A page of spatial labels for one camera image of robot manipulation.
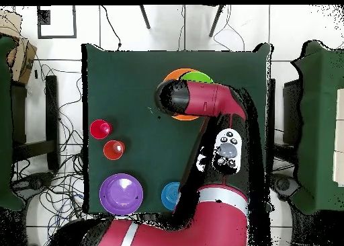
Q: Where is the small blue bowl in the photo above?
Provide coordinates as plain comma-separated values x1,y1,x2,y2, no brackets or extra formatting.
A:
161,181,181,212

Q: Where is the grey base with knob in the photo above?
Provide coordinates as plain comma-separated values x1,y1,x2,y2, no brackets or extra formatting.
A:
14,171,54,201

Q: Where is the red cup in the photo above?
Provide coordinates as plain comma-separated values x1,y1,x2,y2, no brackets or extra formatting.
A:
89,119,113,140

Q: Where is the green bowl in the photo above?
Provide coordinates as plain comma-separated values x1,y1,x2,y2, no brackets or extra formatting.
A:
179,71,214,85

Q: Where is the orange cup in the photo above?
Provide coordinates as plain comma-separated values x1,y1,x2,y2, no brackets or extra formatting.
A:
103,140,126,161

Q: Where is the orange bowl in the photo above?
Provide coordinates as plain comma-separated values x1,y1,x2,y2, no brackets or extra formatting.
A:
163,68,201,122

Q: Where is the tangle of black cables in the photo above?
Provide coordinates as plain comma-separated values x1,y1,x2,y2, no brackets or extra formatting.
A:
10,64,114,246

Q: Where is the black square floor frame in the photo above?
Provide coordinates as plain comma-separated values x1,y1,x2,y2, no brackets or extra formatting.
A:
36,5,77,39

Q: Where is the cardboard box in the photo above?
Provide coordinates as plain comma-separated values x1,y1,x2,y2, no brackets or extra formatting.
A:
0,10,38,85

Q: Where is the black cable with plug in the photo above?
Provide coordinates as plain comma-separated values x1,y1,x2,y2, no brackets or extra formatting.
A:
99,5,122,50

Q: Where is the purple bowl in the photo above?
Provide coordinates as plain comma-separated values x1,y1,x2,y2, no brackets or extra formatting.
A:
99,173,144,216

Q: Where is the green cloth covered side table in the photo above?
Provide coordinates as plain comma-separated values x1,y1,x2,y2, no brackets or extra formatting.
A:
291,40,344,216
0,36,26,212

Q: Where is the black tripod leg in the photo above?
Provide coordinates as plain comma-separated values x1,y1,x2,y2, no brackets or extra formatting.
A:
208,5,224,38
138,5,151,30

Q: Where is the dark green table cloth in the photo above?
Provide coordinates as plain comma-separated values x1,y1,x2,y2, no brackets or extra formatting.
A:
81,42,273,214

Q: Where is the black stand frame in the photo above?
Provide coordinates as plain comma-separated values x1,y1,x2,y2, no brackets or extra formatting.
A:
265,78,302,174
10,75,60,171

